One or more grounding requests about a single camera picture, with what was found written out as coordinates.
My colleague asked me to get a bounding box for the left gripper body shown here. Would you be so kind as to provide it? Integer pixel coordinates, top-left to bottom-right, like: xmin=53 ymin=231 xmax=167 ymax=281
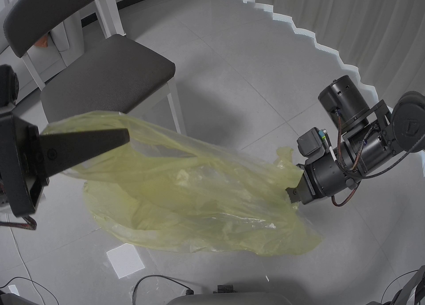
xmin=0 ymin=108 xmax=51 ymax=218

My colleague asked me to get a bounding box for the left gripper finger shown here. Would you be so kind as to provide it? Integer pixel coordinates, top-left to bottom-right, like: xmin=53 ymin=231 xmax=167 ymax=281
xmin=37 ymin=127 xmax=131 ymax=179

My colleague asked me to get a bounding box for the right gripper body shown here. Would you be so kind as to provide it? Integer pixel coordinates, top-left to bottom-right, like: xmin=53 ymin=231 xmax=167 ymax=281
xmin=296 ymin=154 xmax=362 ymax=206

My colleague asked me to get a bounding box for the yellow plastic bag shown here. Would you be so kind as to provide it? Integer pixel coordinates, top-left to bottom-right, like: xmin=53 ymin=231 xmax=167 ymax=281
xmin=41 ymin=110 xmax=324 ymax=258

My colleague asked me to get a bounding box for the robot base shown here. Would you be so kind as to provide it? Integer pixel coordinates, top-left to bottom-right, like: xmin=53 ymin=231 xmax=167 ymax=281
xmin=165 ymin=284 xmax=293 ymax=305

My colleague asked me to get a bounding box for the white chair with grey seat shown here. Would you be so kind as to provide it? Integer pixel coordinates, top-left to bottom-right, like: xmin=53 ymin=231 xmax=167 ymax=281
xmin=3 ymin=0 xmax=187 ymax=135

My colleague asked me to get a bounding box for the white sofa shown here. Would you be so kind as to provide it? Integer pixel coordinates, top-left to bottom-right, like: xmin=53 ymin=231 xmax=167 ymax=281
xmin=0 ymin=15 xmax=83 ymax=105

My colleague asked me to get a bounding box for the grey curtain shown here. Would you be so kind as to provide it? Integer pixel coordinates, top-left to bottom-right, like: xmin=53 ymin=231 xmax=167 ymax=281
xmin=217 ymin=0 xmax=425 ymax=110

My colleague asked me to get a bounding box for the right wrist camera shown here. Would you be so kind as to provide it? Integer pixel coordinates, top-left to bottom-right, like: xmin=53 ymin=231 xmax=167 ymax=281
xmin=296 ymin=127 xmax=336 ymax=165

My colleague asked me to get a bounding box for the white cable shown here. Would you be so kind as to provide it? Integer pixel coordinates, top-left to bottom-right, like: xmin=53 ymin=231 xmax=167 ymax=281
xmin=6 ymin=213 xmax=38 ymax=305

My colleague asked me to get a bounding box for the black cable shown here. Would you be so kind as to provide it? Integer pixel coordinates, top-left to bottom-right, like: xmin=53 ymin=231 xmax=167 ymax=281
xmin=0 ymin=276 xmax=60 ymax=305
xmin=132 ymin=275 xmax=195 ymax=305

